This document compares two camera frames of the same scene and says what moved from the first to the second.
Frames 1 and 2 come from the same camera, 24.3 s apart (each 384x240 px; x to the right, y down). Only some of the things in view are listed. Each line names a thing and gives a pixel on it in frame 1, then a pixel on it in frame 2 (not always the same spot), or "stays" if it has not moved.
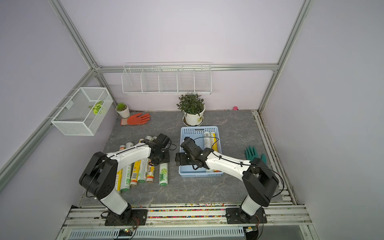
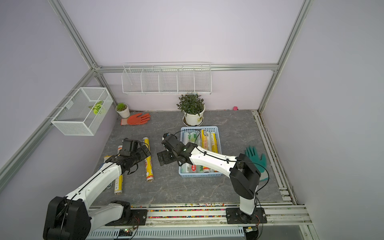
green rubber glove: x=251 y=152 stays
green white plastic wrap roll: x=163 y=174 -> x=192 y=138
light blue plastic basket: x=204 y=136 stays
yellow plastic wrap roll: x=214 y=142 stays
